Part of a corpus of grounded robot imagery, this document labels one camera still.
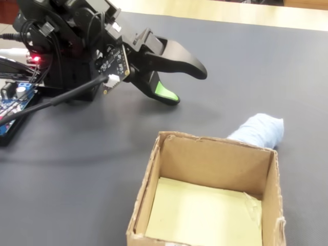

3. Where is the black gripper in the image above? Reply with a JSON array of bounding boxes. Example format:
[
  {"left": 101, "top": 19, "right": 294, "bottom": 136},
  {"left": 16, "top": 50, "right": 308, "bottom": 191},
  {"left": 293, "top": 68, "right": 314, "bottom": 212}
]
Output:
[{"left": 119, "top": 27, "right": 208, "bottom": 106}]

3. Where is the blue yarn block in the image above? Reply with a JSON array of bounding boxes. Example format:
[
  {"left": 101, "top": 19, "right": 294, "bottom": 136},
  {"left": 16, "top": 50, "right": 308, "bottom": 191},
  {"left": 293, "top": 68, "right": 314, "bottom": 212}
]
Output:
[{"left": 227, "top": 112, "right": 284, "bottom": 150}]

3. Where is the brown cardboard box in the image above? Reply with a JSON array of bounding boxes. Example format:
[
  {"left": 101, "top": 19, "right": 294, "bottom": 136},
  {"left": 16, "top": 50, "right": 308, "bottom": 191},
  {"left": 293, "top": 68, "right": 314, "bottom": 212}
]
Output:
[{"left": 125, "top": 131, "right": 286, "bottom": 246}]

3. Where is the yellow paper sheet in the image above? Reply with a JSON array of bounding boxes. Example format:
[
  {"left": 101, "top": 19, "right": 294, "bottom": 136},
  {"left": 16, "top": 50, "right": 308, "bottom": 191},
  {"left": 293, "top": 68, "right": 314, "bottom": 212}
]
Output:
[{"left": 145, "top": 176, "right": 263, "bottom": 245}]

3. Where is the dark grey table mat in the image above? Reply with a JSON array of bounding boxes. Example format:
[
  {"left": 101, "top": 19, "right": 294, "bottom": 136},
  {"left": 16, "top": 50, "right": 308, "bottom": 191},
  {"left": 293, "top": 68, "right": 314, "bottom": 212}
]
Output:
[{"left": 0, "top": 10, "right": 328, "bottom": 246}]

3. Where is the white power plug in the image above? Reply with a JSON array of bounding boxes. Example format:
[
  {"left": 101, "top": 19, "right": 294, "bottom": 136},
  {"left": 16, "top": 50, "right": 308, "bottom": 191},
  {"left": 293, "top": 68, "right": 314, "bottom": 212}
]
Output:
[{"left": 0, "top": 47, "right": 29, "bottom": 59}]

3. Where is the blue controller circuit board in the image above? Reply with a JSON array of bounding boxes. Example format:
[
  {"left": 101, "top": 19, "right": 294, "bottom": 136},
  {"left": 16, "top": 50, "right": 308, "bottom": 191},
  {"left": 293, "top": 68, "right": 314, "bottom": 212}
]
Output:
[{"left": 0, "top": 80, "right": 39, "bottom": 137}]

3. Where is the black camera circuit board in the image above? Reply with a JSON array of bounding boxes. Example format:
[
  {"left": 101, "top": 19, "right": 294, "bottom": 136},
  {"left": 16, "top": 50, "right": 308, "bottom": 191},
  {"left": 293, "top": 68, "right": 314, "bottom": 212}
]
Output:
[{"left": 95, "top": 44, "right": 133, "bottom": 95}]

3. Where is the thick black camera cable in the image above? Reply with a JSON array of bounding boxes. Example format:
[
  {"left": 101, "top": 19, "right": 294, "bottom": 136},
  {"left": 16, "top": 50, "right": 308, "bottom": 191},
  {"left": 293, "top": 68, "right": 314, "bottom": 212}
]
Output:
[{"left": 0, "top": 75, "right": 110, "bottom": 127}]

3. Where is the thin black wire bundle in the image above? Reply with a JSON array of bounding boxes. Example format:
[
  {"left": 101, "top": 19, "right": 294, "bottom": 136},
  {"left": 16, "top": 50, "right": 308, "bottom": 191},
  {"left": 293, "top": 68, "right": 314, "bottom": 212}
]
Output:
[{"left": 23, "top": 22, "right": 56, "bottom": 89}]

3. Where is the black power plug cable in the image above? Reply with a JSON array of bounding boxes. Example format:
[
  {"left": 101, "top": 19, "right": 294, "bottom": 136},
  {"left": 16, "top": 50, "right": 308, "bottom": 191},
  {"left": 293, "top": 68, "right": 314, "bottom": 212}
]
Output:
[{"left": 0, "top": 32, "right": 25, "bottom": 42}]

